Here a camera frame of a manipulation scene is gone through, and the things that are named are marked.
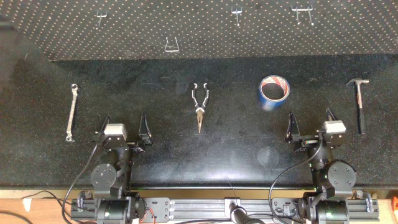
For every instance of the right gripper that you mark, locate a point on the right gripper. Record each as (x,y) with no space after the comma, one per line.
(334,140)

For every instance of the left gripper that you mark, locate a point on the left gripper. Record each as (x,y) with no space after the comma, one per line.
(115,143)

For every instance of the roll of blue tape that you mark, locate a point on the roll of blue tape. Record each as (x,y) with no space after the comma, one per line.
(268,104)

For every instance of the hammer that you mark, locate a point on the hammer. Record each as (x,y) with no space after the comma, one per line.
(360,102)

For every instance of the wrench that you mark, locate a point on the wrench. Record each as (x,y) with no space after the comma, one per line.
(72,112)

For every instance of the black and white pliers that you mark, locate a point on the black and white pliers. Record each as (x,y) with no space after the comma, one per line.
(200,110)

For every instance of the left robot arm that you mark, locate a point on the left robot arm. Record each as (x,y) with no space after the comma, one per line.
(104,177)

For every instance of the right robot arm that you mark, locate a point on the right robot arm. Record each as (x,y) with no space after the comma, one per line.
(340,177)

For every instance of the black pegboard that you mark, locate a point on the black pegboard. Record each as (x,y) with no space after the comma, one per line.
(199,31)

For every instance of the metal hook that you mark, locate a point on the metal hook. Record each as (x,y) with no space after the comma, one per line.
(237,12)
(101,14)
(301,9)
(171,50)

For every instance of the white paper tag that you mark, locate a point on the white paper tag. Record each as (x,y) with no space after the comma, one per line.
(27,203)

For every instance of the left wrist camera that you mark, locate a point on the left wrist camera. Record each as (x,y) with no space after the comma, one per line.
(115,130)

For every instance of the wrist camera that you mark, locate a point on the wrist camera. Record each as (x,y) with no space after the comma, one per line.
(115,130)
(333,126)

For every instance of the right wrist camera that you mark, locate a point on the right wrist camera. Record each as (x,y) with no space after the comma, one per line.
(333,126)

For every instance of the mounting rail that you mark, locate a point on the mounting rail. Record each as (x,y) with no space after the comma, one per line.
(199,208)

